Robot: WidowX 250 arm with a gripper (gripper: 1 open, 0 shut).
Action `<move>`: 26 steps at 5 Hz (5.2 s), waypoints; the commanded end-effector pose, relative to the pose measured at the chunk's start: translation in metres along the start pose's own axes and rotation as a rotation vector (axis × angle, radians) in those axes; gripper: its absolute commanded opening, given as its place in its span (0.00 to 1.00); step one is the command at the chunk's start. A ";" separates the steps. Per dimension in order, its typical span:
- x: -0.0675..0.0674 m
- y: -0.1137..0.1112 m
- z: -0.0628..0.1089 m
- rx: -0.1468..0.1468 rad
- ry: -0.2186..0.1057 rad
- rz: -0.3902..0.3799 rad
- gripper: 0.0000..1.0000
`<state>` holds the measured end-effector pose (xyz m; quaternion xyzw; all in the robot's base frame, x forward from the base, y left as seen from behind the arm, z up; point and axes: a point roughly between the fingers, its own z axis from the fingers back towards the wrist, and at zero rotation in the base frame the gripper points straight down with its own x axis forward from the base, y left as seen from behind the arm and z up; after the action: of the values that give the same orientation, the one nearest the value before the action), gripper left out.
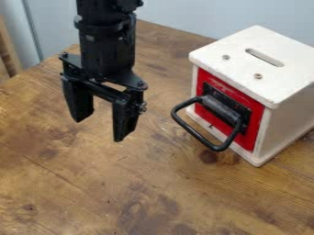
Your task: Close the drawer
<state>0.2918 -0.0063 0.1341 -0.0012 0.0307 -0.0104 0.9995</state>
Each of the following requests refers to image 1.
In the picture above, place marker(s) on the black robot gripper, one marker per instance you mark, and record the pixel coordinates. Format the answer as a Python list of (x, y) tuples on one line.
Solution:
[(101, 71)]

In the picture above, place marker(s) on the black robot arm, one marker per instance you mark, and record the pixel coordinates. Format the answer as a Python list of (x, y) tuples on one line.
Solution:
[(104, 7)]

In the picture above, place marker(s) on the red drawer front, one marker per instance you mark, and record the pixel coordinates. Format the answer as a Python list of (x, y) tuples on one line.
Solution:
[(208, 85)]

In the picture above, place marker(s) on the white wooden box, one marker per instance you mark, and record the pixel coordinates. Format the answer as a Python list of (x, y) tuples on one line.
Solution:
[(264, 71)]

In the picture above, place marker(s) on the black metal drawer handle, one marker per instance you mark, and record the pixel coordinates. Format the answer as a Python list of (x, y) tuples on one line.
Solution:
[(219, 114)]

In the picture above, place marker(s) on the wooden post at left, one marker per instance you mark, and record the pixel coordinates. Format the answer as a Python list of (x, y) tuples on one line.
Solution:
[(9, 60)]

